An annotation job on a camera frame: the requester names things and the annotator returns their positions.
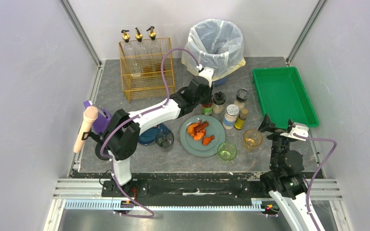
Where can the amber glass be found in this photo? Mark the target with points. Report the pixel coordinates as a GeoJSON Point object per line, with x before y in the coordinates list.
{"type": "Point", "coordinates": [252, 139]}

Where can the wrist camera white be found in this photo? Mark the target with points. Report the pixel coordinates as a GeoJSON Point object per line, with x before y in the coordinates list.
{"type": "Point", "coordinates": [297, 131]}
{"type": "Point", "coordinates": [205, 72]}

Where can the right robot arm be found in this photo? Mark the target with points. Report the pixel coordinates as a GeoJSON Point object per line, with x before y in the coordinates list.
{"type": "Point", "coordinates": [284, 182]}

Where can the red sauce bottle green label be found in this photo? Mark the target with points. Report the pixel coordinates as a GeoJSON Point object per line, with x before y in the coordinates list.
{"type": "Point", "coordinates": [207, 109]}

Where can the beige microphone on stand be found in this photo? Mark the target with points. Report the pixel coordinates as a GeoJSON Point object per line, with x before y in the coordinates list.
{"type": "Point", "coordinates": [89, 116]}

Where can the purple box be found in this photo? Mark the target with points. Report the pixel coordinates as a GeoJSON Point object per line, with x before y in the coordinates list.
{"type": "Point", "coordinates": [103, 119]}

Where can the yellow wire rack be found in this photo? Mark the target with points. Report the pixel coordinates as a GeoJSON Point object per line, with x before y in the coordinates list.
{"type": "Point", "coordinates": [151, 85]}

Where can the grey-green round plate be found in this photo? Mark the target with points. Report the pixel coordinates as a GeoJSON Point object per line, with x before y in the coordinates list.
{"type": "Point", "coordinates": [195, 147]}

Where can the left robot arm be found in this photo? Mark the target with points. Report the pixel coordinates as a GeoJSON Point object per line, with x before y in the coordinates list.
{"type": "Point", "coordinates": [122, 134]}

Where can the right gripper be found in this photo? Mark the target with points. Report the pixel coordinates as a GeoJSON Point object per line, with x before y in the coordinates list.
{"type": "Point", "coordinates": [274, 129]}

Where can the green glass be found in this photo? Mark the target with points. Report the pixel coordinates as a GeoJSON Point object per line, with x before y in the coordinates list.
{"type": "Point", "coordinates": [227, 151]}

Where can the blue ribbed dish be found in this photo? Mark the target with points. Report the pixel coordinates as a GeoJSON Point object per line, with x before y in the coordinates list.
{"type": "Point", "coordinates": [149, 136]}

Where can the small yellow oil bottle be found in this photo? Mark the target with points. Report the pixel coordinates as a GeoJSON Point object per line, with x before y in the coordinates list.
{"type": "Point", "coordinates": [239, 124]}

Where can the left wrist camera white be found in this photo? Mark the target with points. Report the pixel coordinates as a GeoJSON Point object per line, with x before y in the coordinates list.
{"type": "Point", "coordinates": [205, 72]}

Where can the black flip-cap spice jar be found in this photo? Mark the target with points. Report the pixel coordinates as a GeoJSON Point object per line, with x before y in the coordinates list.
{"type": "Point", "coordinates": [218, 100]}

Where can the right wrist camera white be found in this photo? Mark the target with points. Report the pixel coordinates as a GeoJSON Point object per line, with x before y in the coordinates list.
{"type": "Point", "coordinates": [297, 131]}

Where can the clear oil bottle gold spout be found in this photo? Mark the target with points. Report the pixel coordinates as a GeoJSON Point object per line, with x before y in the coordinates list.
{"type": "Point", "coordinates": [129, 54]}

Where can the fried food on plate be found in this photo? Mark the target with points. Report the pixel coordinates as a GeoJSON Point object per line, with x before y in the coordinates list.
{"type": "Point", "coordinates": [198, 132]}

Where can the brown-sauce bottle gold spout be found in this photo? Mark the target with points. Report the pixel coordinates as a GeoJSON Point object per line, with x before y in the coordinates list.
{"type": "Point", "coordinates": [142, 53]}

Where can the dark smoky glass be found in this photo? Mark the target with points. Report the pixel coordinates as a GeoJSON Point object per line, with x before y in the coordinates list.
{"type": "Point", "coordinates": [165, 140]}

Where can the bin with plastic liner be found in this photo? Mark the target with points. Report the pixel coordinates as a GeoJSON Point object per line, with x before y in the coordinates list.
{"type": "Point", "coordinates": [217, 44]}

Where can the green plastic tray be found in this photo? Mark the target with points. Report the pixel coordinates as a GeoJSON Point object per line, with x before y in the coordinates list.
{"type": "Point", "coordinates": [283, 97]}

